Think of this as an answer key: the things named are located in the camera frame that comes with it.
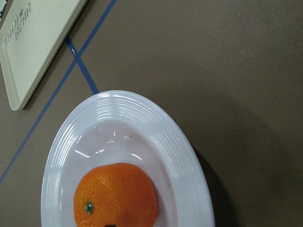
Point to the cream bear tray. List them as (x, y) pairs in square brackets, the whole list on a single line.
[(31, 34)]

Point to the orange fruit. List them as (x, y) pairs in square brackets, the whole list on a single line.
[(116, 195)]

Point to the white plate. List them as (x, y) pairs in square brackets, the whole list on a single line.
[(125, 127)]

